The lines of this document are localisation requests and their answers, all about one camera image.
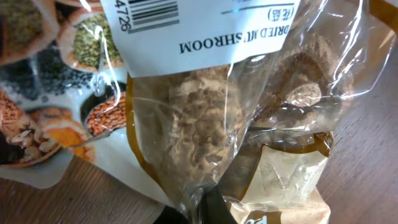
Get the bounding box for beige white-contents pantry pouch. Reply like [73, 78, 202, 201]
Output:
[1, 0, 169, 204]

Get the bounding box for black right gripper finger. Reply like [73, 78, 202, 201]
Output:
[154, 187, 237, 224]

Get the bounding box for beige dried mushroom pouch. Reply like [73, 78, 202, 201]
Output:
[95, 0, 379, 215]

